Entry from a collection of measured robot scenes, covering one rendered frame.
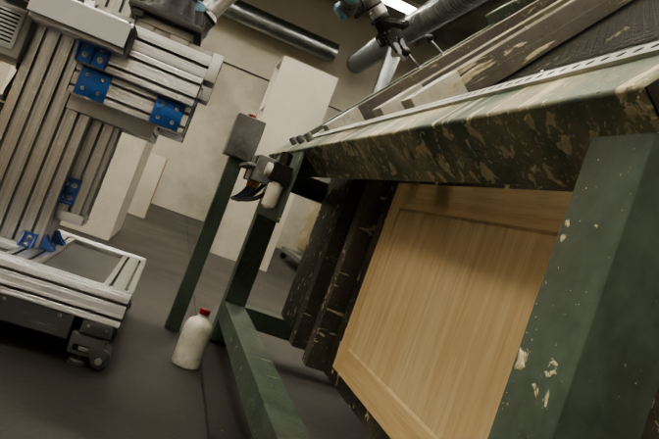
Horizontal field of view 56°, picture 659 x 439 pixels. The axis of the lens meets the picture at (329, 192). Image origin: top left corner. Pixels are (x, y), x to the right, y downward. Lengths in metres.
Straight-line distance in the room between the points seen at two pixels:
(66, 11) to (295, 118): 4.41
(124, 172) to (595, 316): 4.09
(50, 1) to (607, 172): 1.56
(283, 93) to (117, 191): 2.25
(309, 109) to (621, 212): 5.62
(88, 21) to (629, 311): 1.58
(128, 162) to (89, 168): 2.32
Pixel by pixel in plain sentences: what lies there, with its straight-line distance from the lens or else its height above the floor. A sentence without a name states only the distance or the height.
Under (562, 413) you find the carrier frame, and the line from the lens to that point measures 0.60.
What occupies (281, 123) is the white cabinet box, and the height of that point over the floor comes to 1.41.
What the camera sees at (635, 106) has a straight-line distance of 0.62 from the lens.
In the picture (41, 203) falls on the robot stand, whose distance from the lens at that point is 2.16.
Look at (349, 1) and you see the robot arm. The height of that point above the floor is 1.47.
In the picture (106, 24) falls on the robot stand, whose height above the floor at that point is 0.92.
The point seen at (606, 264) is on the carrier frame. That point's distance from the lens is 0.60.
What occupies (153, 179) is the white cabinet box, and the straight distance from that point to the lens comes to 7.17.
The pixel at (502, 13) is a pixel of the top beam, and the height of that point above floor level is 1.79.
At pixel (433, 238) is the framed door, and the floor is 0.67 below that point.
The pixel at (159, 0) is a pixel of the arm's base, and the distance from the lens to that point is 2.02.
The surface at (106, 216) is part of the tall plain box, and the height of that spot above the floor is 0.16.
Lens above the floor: 0.61
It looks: 3 degrees up
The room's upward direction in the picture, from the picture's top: 20 degrees clockwise
